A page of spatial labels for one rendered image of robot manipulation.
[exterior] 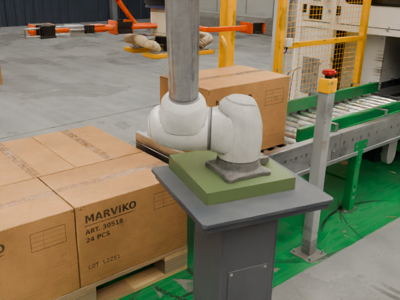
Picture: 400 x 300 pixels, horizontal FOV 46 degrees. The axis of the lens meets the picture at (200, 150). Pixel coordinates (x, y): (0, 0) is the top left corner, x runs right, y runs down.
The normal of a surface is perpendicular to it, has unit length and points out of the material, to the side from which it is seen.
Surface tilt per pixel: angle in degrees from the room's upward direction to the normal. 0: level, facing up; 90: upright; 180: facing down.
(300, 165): 90
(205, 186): 2
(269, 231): 90
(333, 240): 0
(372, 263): 0
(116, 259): 90
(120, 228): 90
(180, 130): 107
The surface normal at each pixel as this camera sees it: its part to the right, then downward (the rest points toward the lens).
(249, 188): 0.41, 0.33
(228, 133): -0.11, 0.33
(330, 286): 0.02, -0.94
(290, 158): 0.63, 0.28
